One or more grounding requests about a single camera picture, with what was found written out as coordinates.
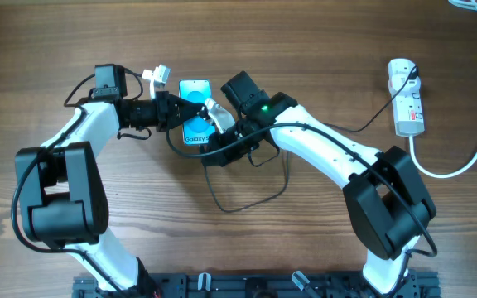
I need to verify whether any black charging cable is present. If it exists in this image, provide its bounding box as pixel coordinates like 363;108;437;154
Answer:
202;65;420;214

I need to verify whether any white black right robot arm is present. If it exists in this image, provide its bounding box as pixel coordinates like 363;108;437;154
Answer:
202;71;436;296

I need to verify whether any white power strip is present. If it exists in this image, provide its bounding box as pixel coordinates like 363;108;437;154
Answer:
389;76;425;137

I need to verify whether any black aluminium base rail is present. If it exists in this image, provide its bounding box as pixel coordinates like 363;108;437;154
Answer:
71;269;441;298

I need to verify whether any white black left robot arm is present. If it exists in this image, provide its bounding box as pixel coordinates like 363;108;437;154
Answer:
11;64;207;297

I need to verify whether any white charger adapter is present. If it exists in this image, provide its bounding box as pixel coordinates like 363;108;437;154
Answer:
388;58;421;96

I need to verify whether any blue screen smartphone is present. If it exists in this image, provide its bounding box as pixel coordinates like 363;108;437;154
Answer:
179;79;214;146

